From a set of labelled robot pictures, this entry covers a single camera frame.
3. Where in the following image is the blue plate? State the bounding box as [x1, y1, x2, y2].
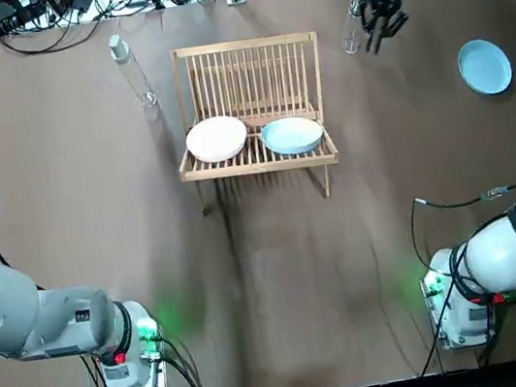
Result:
[258, 112, 329, 160]
[453, 34, 516, 101]

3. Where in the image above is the pale plate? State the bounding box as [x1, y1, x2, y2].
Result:
[182, 112, 252, 167]

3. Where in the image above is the wooden dish rack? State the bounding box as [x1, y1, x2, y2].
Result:
[160, 26, 346, 221]

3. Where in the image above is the glass bottle metal cap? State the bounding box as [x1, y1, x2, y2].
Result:
[336, 0, 377, 57]

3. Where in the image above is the glass bottle grey cap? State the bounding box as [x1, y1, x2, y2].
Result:
[107, 28, 161, 114]

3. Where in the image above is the black cable grey connector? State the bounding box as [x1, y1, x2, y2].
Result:
[404, 180, 516, 277]

